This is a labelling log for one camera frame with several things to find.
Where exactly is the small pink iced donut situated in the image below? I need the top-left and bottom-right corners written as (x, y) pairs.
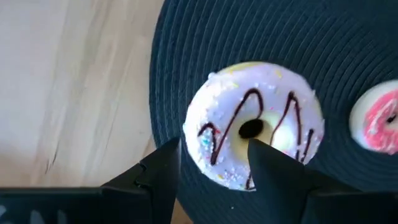
top-left (348, 79), bottom-right (398, 156)

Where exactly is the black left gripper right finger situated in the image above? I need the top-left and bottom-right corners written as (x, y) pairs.
top-left (248, 139), bottom-right (361, 224)

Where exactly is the large donut with brown drizzle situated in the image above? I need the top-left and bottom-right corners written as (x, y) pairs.
top-left (182, 61), bottom-right (326, 192)

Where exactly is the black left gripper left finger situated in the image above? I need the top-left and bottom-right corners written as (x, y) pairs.
top-left (101, 137), bottom-right (182, 224)

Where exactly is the dark blue round woven placemat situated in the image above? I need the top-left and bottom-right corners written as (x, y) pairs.
top-left (148, 0), bottom-right (398, 224)

